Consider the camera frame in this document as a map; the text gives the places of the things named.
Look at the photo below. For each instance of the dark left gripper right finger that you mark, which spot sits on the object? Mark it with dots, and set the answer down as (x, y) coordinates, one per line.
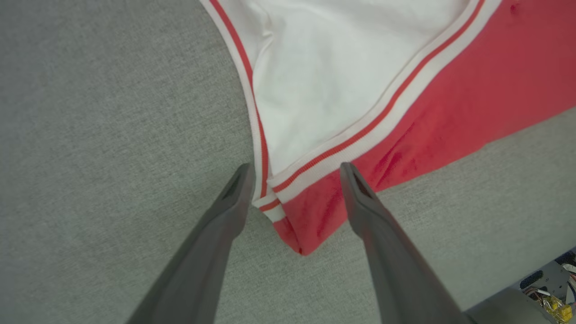
(396, 270)

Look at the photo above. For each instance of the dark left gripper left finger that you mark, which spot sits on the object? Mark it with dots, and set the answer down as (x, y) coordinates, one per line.
(202, 261)

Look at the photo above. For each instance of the red and white shirt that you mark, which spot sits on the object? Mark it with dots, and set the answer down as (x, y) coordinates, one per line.
(472, 99)

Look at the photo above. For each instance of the grey robot base chassis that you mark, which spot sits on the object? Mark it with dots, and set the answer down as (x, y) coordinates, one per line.
(508, 310)

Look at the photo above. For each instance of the grey fabric sofa cushion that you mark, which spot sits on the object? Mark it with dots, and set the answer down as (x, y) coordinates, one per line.
(90, 135)

